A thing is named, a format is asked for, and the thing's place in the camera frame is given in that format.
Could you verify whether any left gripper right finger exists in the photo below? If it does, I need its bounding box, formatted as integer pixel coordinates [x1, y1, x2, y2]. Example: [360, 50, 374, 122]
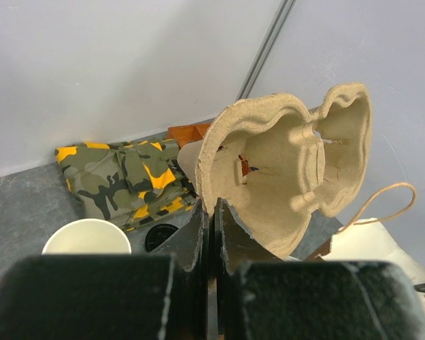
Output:
[214, 199, 425, 339]

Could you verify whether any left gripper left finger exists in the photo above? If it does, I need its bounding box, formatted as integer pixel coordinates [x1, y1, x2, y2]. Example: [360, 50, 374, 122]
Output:
[0, 203, 209, 339]

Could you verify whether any stack of paper cups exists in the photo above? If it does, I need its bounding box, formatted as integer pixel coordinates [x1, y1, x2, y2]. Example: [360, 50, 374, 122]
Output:
[42, 218, 132, 255]

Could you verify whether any camouflage folded cloth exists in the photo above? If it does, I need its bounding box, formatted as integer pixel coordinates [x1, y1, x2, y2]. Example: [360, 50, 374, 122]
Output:
[55, 138, 196, 232]

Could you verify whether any orange compartment tray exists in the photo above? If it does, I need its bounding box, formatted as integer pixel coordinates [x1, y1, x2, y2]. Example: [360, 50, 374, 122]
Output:
[166, 123, 210, 149]

